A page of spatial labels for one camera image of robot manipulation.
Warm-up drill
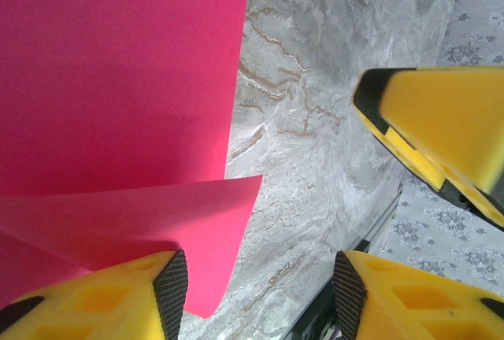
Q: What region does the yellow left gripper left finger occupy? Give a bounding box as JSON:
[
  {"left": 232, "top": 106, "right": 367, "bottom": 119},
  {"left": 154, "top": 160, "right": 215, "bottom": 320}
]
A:
[{"left": 0, "top": 248, "right": 189, "bottom": 340}]

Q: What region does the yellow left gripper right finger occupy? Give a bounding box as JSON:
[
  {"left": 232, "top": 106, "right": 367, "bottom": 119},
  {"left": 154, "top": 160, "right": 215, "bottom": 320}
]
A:
[{"left": 333, "top": 249, "right": 504, "bottom": 340}]

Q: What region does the pink cloth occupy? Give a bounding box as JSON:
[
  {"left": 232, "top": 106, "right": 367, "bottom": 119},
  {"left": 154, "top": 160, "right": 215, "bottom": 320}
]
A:
[{"left": 0, "top": 0, "right": 264, "bottom": 320}]

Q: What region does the aluminium right table rail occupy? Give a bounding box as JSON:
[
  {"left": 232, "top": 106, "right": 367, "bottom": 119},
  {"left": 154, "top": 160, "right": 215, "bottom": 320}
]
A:
[{"left": 291, "top": 180, "right": 405, "bottom": 340}]

